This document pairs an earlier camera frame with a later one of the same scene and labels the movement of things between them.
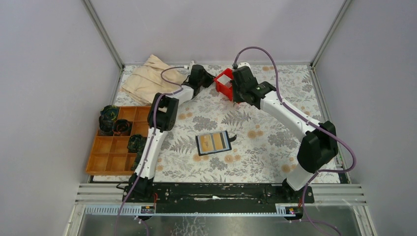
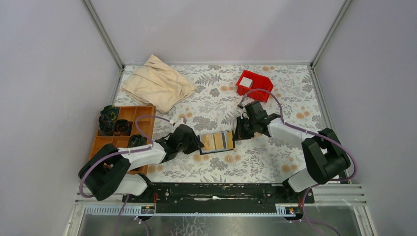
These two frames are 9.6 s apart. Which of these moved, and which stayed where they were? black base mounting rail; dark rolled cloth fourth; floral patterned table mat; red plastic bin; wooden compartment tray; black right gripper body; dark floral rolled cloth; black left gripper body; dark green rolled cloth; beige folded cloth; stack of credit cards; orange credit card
Moved: stack of credit cards; black right gripper body; red plastic bin; black left gripper body
Stayed: black base mounting rail; beige folded cloth; dark floral rolled cloth; dark rolled cloth fourth; floral patterned table mat; orange credit card; wooden compartment tray; dark green rolled cloth
